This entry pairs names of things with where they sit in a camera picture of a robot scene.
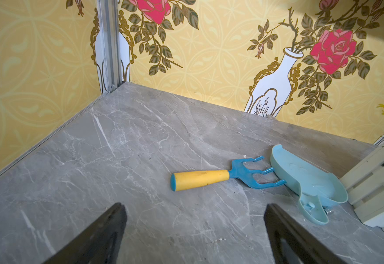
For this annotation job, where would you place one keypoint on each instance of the light blue plastic scoop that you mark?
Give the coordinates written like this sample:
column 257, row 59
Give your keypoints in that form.
column 317, row 190

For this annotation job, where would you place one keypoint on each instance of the yellow handled blue garden fork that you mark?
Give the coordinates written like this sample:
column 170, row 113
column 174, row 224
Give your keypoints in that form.
column 190, row 180

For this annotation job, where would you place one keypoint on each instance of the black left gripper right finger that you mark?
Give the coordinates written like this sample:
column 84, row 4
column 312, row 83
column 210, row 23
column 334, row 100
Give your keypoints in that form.
column 291, row 243

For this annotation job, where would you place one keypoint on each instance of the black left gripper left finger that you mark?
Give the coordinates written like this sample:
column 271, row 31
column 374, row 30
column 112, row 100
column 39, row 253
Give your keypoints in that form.
column 99, row 243

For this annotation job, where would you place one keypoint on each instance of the aluminium corner frame post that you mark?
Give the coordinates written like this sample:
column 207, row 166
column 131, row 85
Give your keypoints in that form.
column 107, row 47

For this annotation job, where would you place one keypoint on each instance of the white picket flower planter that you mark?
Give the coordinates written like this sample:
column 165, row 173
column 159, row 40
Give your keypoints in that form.
column 365, row 185

